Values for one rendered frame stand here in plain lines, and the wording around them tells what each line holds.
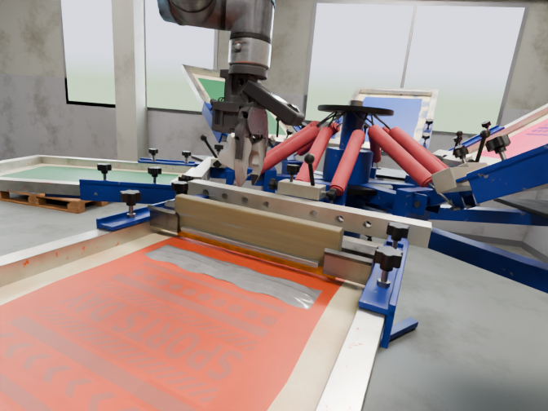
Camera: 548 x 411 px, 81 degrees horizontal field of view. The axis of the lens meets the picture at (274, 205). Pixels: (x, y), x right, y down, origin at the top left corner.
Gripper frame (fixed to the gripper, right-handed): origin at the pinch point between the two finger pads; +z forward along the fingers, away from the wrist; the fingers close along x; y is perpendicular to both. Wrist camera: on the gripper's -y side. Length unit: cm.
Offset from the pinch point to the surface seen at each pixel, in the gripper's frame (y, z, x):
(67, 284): 18.5, 17.8, 24.5
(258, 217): -2.0, 7.3, -1.0
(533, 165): -48, -8, -24
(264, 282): -7.9, 16.9, 5.7
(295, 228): -9.9, 8.0, -1.2
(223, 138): 73, -4, -91
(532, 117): -71, -30, -160
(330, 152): 8, -4, -77
